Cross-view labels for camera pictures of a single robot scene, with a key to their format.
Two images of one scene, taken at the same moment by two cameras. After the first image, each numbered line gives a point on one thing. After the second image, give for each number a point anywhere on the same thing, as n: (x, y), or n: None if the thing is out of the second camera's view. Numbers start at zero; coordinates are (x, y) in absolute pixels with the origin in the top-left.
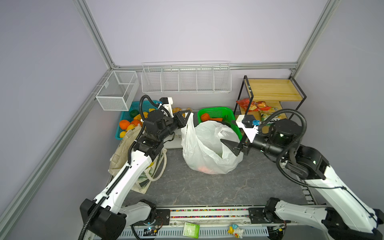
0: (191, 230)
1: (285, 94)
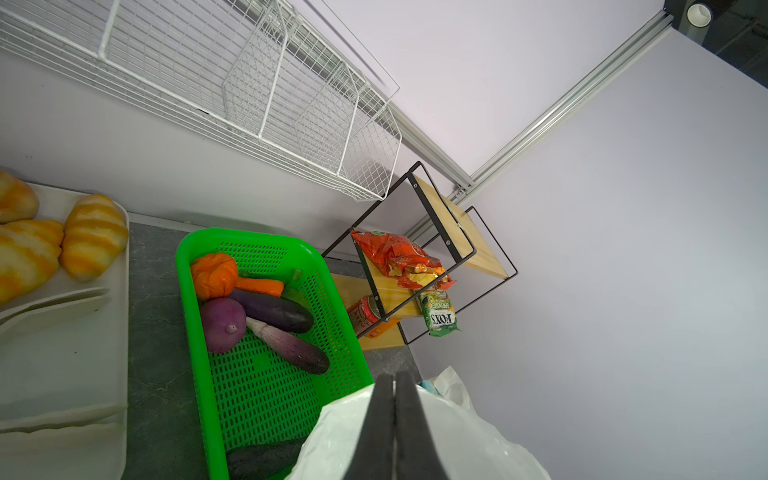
0: None
1: (415, 210)
